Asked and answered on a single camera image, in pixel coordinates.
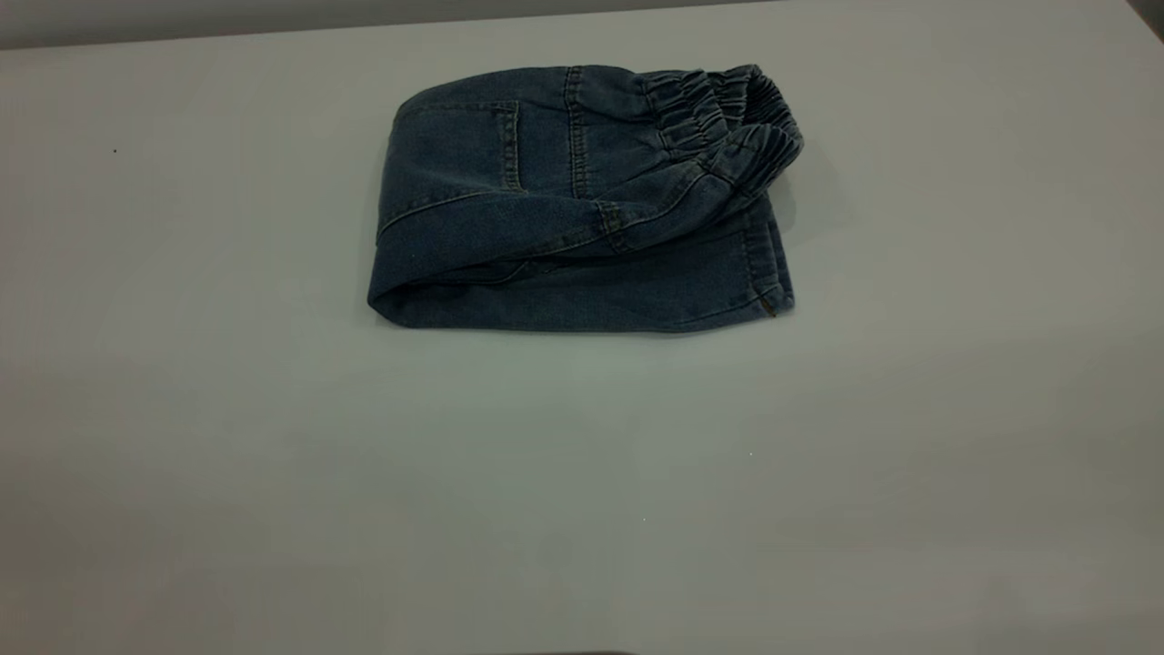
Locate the blue denim printed pants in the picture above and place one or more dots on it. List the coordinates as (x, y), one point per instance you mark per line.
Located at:
(564, 227)

